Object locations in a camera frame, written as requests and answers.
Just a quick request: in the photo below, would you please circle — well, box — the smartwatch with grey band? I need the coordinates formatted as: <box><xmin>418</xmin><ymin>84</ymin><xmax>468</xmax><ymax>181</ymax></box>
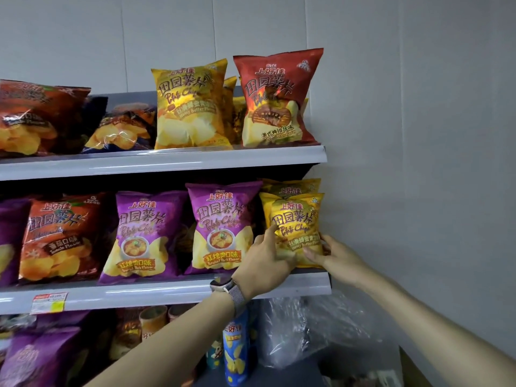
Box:
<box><xmin>209</xmin><ymin>277</ymin><xmax>249</xmax><ymax>319</ymax></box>

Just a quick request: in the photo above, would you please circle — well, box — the tall golden chips snack bag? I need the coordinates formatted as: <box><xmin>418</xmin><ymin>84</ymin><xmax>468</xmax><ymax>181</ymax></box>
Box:
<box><xmin>223</xmin><ymin>75</ymin><xmax>247</xmax><ymax>145</ymax></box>
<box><xmin>150</xmin><ymin>58</ymin><xmax>234</xmax><ymax>151</ymax></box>

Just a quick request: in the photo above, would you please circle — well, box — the person's left forearm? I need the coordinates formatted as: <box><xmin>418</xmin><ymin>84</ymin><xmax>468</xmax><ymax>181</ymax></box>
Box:
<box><xmin>84</xmin><ymin>292</ymin><xmax>239</xmax><ymax>387</ymax></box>

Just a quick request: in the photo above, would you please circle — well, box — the orange tomato chips snack bag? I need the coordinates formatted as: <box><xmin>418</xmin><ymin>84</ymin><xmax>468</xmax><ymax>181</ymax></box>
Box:
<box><xmin>0</xmin><ymin>79</ymin><xmax>92</xmax><ymax>159</ymax></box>

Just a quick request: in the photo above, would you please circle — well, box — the large orange tomato chip bag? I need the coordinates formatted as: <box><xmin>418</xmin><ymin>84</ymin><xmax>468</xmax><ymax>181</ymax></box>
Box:
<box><xmin>18</xmin><ymin>193</ymin><xmax>108</xmax><ymax>283</ymax></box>

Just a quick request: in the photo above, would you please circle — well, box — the person's right forearm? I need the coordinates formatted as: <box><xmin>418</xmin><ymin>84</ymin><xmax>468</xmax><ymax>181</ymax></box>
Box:
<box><xmin>354</xmin><ymin>263</ymin><xmax>516</xmax><ymax>387</ymax></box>

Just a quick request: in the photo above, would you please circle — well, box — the large golden yellow snack bag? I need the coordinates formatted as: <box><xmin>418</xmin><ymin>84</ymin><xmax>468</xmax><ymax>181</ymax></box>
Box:
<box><xmin>261</xmin><ymin>177</ymin><xmax>323</xmax><ymax>199</ymax></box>
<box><xmin>259</xmin><ymin>192</ymin><xmax>326</xmax><ymax>270</ymax></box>

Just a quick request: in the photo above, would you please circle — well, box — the person's right hand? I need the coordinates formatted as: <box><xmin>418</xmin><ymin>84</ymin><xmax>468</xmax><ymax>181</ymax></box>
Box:
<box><xmin>302</xmin><ymin>233</ymin><xmax>374</xmax><ymax>289</ymax></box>

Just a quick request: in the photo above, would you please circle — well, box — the dark blue barbecue chip bag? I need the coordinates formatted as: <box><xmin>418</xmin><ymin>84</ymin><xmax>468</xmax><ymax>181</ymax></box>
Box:
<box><xmin>82</xmin><ymin>95</ymin><xmax>159</xmax><ymax>154</ymax></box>

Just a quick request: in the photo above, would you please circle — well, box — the grey store shelving unit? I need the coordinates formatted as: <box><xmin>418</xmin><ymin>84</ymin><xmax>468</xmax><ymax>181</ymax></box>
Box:
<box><xmin>0</xmin><ymin>90</ymin><xmax>333</xmax><ymax>387</ymax></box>

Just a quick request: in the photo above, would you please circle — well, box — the person's left hand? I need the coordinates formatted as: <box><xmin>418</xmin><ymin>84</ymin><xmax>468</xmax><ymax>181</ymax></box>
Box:
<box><xmin>232</xmin><ymin>224</ymin><xmax>298</xmax><ymax>303</ymax></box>

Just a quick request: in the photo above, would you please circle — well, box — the brown cardboard box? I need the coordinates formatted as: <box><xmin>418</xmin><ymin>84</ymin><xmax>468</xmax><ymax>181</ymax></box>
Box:
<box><xmin>399</xmin><ymin>346</ymin><xmax>434</xmax><ymax>387</ymax></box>

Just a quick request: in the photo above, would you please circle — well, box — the red steak flavour chip bag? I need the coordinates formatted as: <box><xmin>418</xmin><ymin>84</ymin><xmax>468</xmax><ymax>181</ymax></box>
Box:
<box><xmin>232</xmin><ymin>47</ymin><xmax>325</xmax><ymax>149</ymax></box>

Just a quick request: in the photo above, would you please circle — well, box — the blue chip can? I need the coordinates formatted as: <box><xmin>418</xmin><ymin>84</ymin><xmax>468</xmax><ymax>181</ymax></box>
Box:
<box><xmin>222</xmin><ymin>309</ymin><xmax>252</xmax><ymax>387</ymax></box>

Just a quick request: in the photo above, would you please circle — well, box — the crumpled clear plastic bag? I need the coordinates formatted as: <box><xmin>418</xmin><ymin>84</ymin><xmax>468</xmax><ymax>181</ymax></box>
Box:
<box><xmin>257</xmin><ymin>290</ymin><xmax>388</xmax><ymax>369</ymax></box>

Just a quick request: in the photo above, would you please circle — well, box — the teal chip can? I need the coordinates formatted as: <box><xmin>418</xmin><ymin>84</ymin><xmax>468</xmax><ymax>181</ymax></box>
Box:
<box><xmin>205</xmin><ymin>338</ymin><xmax>225</xmax><ymax>370</ymax></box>

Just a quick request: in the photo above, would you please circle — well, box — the red yellow price tag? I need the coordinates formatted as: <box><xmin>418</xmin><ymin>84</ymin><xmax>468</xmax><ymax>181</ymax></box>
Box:
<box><xmin>30</xmin><ymin>292</ymin><xmax>68</xmax><ymax>316</ymax></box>

